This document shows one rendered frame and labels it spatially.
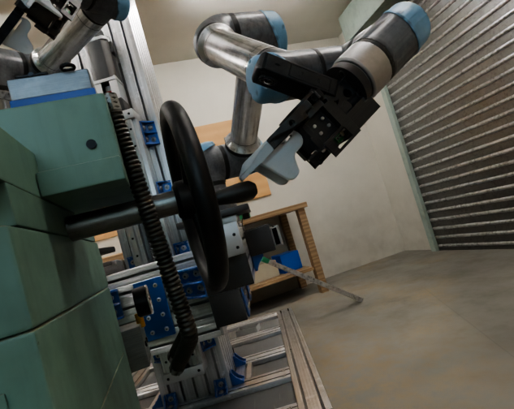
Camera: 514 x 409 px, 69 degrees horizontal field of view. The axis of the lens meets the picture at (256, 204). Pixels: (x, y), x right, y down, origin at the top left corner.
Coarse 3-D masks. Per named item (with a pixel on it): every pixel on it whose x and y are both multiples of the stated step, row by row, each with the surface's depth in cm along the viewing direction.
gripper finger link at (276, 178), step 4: (284, 140) 51; (256, 168) 49; (260, 168) 50; (264, 168) 50; (240, 172) 48; (260, 172) 49; (264, 172) 50; (268, 172) 50; (272, 172) 50; (268, 176) 50; (272, 176) 50; (276, 176) 50; (280, 176) 50; (240, 180) 48; (272, 180) 50; (276, 180) 50; (280, 180) 50; (284, 180) 50; (288, 180) 51; (280, 184) 50; (284, 184) 50
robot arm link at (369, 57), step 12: (348, 48) 53; (360, 48) 51; (372, 48) 50; (336, 60) 52; (348, 60) 50; (360, 60) 50; (372, 60) 50; (384, 60) 50; (372, 72) 50; (384, 72) 51; (372, 84) 51; (384, 84) 52; (372, 96) 52
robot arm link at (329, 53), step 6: (348, 42) 60; (318, 48) 60; (324, 48) 60; (330, 48) 61; (336, 48) 61; (342, 48) 61; (324, 54) 59; (330, 54) 59; (336, 54) 60; (330, 60) 59; (330, 66) 59
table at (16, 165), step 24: (0, 144) 34; (0, 168) 33; (24, 168) 40; (72, 168) 44; (96, 168) 44; (120, 168) 45; (48, 192) 43; (72, 192) 45; (96, 192) 48; (120, 192) 53
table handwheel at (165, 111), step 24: (168, 120) 47; (168, 144) 63; (192, 144) 44; (192, 168) 43; (168, 192) 55; (192, 192) 43; (72, 216) 52; (96, 216) 52; (120, 216) 52; (168, 216) 56; (192, 216) 55; (216, 216) 44; (72, 240) 52; (192, 240) 66; (216, 240) 44; (216, 264) 46; (216, 288) 51
